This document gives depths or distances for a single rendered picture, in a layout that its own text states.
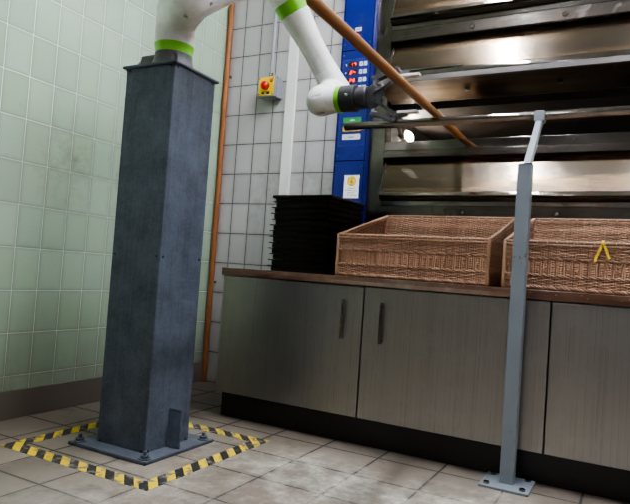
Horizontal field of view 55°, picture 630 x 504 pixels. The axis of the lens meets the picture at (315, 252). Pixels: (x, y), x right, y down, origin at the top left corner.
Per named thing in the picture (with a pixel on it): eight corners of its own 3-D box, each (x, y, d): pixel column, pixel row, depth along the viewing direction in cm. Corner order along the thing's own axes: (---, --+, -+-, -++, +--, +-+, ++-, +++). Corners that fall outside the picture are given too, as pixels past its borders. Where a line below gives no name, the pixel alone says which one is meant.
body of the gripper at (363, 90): (363, 89, 211) (387, 87, 207) (361, 113, 211) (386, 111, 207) (354, 82, 205) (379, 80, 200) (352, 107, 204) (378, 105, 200)
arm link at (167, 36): (160, 42, 186) (164, -18, 186) (149, 57, 199) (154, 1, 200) (200, 52, 191) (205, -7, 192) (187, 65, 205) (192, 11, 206)
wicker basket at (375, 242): (381, 278, 260) (385, 214, 260) (516, 288, 233) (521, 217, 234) (331, 275, 217) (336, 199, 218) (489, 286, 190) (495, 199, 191)
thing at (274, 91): (264, 101, 296) (266, 81, 297) (282, 99, 292) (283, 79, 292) (256, 97, 290) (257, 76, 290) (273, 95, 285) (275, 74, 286)
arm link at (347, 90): (335, 107, 205) (337, 81, 206) (349, 116, 216) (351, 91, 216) (351, 106, 203) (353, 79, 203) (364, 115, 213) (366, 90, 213)
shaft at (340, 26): (315, 4, 131) (316, -10, 131) (303, 6, 133) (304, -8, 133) (482, 157, 283) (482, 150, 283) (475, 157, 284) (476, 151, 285)
